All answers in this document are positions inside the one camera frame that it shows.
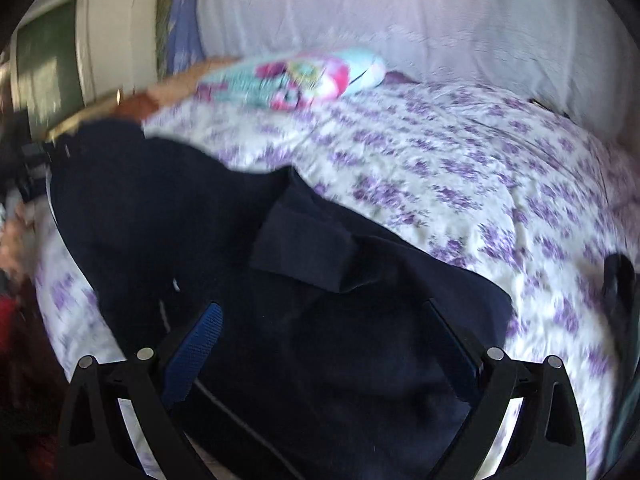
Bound purple floral bed quilt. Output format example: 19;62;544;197
34;79;640;480

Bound blue landscape wall poster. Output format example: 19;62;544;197
155;0;205;79

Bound person's left hand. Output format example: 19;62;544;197
1;202;35;286

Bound dark teal garment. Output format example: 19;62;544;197
602;254;639;479

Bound folded teal pink floral blanket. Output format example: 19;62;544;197
195;48;386;112

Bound white framed window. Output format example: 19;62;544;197
10;0;96;138

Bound navy blue pants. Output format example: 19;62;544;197
50;119;512;479

